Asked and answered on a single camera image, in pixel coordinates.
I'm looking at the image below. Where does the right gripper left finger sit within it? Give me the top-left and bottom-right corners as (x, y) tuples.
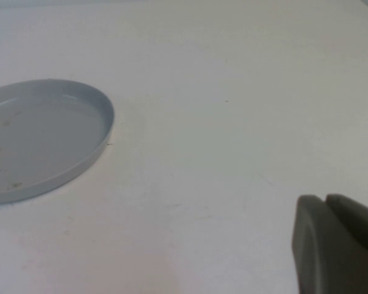
(291, 195), (368, 294)

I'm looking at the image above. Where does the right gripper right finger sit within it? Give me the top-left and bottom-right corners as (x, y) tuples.
(326, 193), (368, 257)

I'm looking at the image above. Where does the grey-blue round plate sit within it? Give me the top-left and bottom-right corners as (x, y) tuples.
(0, 78), (115, 205)

